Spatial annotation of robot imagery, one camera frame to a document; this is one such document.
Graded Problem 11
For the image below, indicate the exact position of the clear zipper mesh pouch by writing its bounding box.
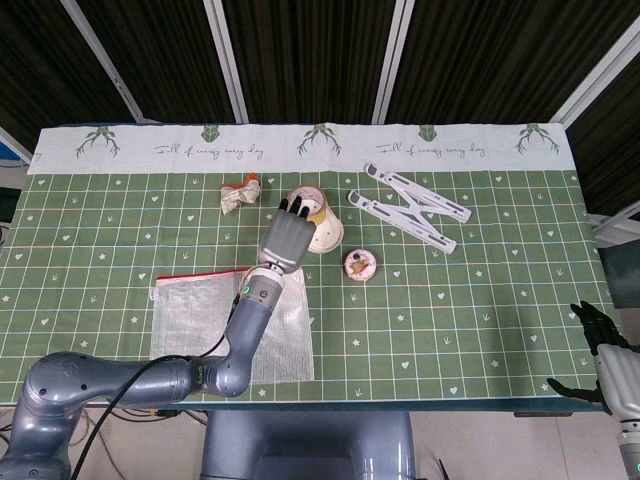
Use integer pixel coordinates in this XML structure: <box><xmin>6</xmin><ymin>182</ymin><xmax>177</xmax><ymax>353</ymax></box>
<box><xmin>148</xmin><ymin>268</ymin><xmax>316</xmax><ymax>386</ymax></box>

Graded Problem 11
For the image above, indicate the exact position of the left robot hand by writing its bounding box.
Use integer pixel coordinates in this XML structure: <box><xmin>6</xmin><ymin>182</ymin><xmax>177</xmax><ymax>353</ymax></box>
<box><xmin>257</xmin><ymin>195</ymin><xmax>317</xmax><ymax>274</ymax></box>

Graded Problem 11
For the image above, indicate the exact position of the blue panel edge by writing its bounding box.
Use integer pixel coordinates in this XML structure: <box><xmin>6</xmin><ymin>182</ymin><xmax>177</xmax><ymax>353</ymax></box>
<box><xmin>0</xmin><ymin>127</ymin><xmax>31</xmax><ymax>166</ymax></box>

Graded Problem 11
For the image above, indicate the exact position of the yellow packing tape roll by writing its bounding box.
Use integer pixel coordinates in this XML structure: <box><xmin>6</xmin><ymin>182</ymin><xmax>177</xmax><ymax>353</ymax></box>
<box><xmin>287</xmin><ymin>185</ymin><xmax>329</xmax><ymax>225</ymax></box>

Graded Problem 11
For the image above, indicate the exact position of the crumpled paper wrapper ball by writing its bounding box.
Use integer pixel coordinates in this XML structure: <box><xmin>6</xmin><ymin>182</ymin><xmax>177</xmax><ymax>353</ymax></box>
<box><xmin>219</xmin><ymin>172</ymin><xmax>263</xmax><ymax>217</ymax></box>

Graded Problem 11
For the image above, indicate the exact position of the green checked tablecloth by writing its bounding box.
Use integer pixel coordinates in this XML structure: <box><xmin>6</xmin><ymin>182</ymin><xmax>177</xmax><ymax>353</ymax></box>
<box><xmin>0</xmin><ymin>122</ymin><xmax>626</xmax><ymax>405</ymax></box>

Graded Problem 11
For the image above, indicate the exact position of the floor cables bundle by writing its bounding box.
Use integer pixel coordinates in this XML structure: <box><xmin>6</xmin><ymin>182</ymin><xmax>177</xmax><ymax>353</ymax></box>
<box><xmin>0</xmin><ymin>407</ymin><xmax>209</xmax><ymax>480</ymax></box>

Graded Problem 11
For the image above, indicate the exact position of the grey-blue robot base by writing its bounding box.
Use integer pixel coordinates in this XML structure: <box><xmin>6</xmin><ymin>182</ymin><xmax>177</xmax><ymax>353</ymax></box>
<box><xmin>202</xmin><ymin>409</ymin><xmax>416</xmax><ymax>480</ymax></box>

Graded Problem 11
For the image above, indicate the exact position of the small round pink tin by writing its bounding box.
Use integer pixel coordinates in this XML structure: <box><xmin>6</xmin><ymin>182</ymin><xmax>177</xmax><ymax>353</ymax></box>
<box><xmin>342</xmin><ymin>248</ymin><xmax>379</xmax><ymax>284</ymax></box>

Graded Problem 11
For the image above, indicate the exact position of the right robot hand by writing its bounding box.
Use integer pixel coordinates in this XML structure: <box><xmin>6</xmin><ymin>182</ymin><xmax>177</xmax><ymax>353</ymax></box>
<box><xmin>547</xmin><ymin>299</ymin><xmax>640</xmax><ymax>424</ymax></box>

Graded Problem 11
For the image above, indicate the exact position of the white partition post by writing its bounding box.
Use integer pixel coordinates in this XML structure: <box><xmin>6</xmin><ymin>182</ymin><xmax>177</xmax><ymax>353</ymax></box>
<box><xmin>59</xmin><ymin>0</ymin><xmax>147</xmax><ymax>122</ymax></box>
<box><xmin>554</xmin><ymin>14</ymin><xmax>640</xmax><ymax>126</ymax></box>
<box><xmin>372</xmin><ymin>0</ymin><xmax>417</xmax><ymax>124</ymax></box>
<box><xmin>202</xmin><ymin>0</ymin><xmax>249</xmax><ymax>124</ymax></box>

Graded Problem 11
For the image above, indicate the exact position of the white folding laptop stand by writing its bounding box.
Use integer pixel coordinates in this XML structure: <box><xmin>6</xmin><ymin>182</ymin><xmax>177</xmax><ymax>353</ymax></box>
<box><xmin>348</xmin><ymin>161</ymin><xmax>473</xmax><ymax>255</ymax></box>

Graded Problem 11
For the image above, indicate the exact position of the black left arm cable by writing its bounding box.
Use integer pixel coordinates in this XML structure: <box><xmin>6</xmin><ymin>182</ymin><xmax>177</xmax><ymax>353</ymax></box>
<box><xmin>69</xmin><ymin>293</ymin><xmax>242</xmax><ymax>480</ymax></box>

